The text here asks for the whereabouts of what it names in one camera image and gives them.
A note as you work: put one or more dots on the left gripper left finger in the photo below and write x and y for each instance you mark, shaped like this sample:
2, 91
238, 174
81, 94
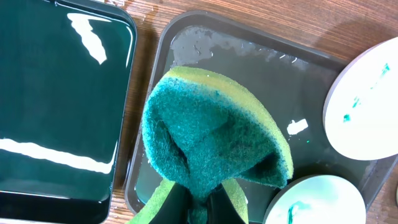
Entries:
174, 209

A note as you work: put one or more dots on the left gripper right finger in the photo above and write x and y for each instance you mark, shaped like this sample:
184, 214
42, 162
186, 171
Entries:
220, 209

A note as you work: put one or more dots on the green and yellow sponge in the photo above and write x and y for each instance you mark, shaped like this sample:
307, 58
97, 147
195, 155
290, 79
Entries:
201, 129

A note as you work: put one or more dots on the white plate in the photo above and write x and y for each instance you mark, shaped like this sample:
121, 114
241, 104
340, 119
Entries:
360, 109
317, 199

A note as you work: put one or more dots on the black rectangular water tub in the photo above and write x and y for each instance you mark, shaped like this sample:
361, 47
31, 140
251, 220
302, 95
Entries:
65, 70

